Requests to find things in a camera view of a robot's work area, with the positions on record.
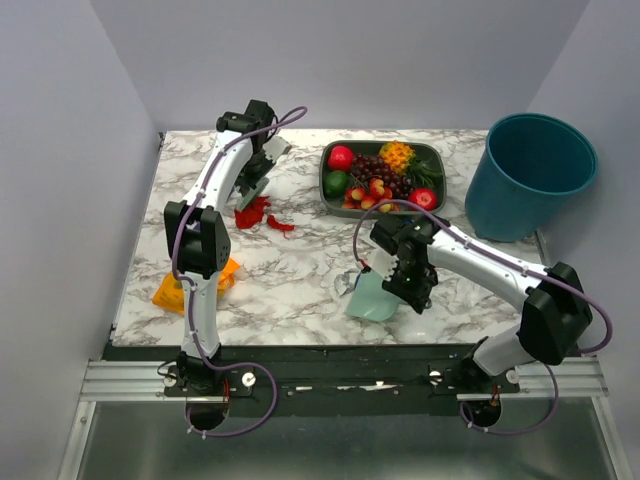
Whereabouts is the mint green dustpan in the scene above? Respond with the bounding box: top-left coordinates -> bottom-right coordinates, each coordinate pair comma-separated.
345,271 -> 403,323

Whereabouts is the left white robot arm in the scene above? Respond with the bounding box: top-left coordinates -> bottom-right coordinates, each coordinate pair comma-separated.
164,100 -> 277,395

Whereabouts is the blue paper scrap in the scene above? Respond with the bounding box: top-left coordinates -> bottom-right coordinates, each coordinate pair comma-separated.
353,267 -> 371,290

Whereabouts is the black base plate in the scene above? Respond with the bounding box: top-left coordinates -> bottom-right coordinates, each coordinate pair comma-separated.
99,344 -> 519,418

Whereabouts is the grey fruit tray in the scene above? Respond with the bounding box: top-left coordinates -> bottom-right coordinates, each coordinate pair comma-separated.
319,140 -> 446,218

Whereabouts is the red apple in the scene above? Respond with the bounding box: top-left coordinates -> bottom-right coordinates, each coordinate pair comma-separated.
327,145 -> 354,172
408,187 -> 438,211

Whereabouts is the orange snack bag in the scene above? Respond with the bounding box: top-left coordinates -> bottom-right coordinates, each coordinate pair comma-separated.
152,259 -> 240,314

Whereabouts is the purple grape bunch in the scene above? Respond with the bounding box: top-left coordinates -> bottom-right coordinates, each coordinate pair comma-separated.
350,154 -> 412,200

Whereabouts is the green lime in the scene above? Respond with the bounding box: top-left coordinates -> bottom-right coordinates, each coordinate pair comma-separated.
322,170 -> 349,198

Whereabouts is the mint green hand brush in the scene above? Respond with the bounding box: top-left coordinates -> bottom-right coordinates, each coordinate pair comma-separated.
236,177 -> 269,211

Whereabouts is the red apple front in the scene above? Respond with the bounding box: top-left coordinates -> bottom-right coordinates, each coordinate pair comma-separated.
408,187 -> 438,211

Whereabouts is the red paper scrap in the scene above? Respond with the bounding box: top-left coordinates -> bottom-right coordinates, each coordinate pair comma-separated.
267,214 -> 295,237
234,196 -> 271,230

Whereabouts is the red apple back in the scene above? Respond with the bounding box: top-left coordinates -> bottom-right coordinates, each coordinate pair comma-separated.
327,145 -> 354,172

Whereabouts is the teal plastic waste bin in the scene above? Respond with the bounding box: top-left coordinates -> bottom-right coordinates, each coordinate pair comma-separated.
465,113 -> 598,243

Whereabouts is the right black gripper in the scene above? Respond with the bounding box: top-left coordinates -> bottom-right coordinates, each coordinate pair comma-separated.
381,258 -> 436,311

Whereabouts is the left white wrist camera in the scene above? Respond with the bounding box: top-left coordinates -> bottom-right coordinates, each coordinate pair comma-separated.
263,136 -> 291,164

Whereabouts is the white crumpled paper right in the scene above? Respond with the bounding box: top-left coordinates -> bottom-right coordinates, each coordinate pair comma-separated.
445,278 -> 493,310

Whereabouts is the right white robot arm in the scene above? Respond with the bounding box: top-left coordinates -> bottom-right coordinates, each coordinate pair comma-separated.
367,216 -> 593,392

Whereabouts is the orange pineapple toy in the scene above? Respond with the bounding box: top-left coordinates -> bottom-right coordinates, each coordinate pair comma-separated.
378,141 -> 416,175

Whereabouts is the aluminium rail frame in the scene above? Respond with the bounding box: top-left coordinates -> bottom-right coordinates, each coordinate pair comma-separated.
58,357 -> 634,479

